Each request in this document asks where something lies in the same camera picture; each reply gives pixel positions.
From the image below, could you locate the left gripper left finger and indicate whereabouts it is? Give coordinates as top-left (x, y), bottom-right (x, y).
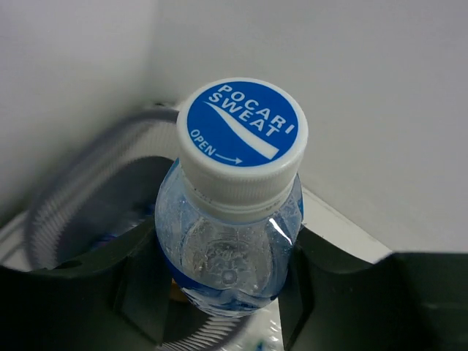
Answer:
top-left (1, 219), bottom-right (171, 350)

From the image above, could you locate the clear bottle blue label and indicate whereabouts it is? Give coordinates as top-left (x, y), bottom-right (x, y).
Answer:
top-left (154, 78), bottom-right (308, 317)

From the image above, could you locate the clear bottle purple label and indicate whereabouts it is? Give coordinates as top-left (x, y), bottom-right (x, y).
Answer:
top-left (90, 204), bottom-right (154, 251)

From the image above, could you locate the grey mesh waste bin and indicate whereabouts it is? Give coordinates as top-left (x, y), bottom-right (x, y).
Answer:
top-left (23, 105), bottom-right (253, 351)

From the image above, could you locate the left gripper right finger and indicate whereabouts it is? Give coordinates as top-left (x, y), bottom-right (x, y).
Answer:
top-left (279, 229), bottom-right (467, 350)

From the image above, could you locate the orange plastic bottle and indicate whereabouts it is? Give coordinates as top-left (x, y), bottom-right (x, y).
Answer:
top-left (170, 279), bottom-right (188, 303)

